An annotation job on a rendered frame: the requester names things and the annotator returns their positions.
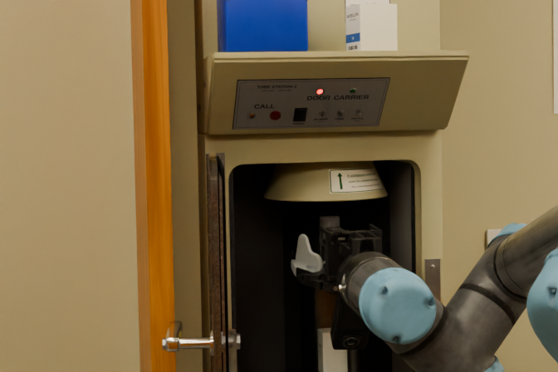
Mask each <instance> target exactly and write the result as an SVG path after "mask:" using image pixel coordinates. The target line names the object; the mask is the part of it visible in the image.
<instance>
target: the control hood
mask: <svg viewBox="0 0 558 372"><path fill-rule="evenodd" d="M469 57H470V52H467V50H424V51H265V52H214V53H212V54H211V55H209V56H206V57H205V59H203V91H204V127H205V133H207V135H248V134H283V133H319V132H354V131H390V130H445V128H446V127H448V122H449V120H450V117H451V114H452V112H453V107H454V105H455V101H456V99H457V96H458V92H459V89H460V86H461V83H462V80H463V76H464V73H465V70H466V68H467V63H468V60H469ZM380 77H390V81H389V87H388V90H387V94H386V97H385V101H384V107H383V110H382V114H381V117H380V121H379V126H358V127H321V128H285V129H249V130H233V115H234V106H235V98H236V90H237V80H267V79H323V78H380Z"/></svg>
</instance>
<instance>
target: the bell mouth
mask: <svg viewBox="0 0 558 372"><path fill-rule="evenodd" d="M387 195H388V194H387V192H386V189H385V187H384V185H383V183H382V180H381V178H380V176H379V174H378V172H377V169H376V167H375V166H374V163H373V161H345V162H315V163H285V164H277V166H276V167H275V169H274V172H273V174H272V177H271V179H270V182H269V184H268V186H267V189H266V192H265V193H264V196H263V197H264V198H266V199H270V200H278V201H292V202H339V201H356V200H367V199H375V198H383V197H386V196H387Z"/></svg>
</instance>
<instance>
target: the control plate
mask: <svg viewBox="0 0 558 372"><path fill-rule="evenodd" d="M389 81H390V77H380V78H323V79H267V80H237V90H236V98H235V106H234V115H233V123H232V129H233V130H249V129H285V128H321V127H358V126H379V121H380V117H381V114H382V110H383V107H384V101H385V97H386V94H387V90H388V87H389ZM320 88H321V89H323V90H324V93H323V94H321V95H317V94H316V90H317V89H320ZM351 88H356V89H357V92H356V93H354V94H350V93H349V89H351ZM295 108H307V112H306V121H293V117H294V112H295ZM322 110H323V111H325V115H324V116H321V115H319V111H322ZM339 110H343V111H344V114H343V115H342V116H339V115H337V111H339ZM357 110H362V114H361V115H357V114H356V113H355V112H356V111H357ZM273 111H279V112H280V113H281V118H280V119H278V120H272V119H271V118H270V114H271V113H272V112H273ZM249 113H255V114H256V117H255V118H253V119H249V118H248V117H247V115H248V114H249Z"/></svg>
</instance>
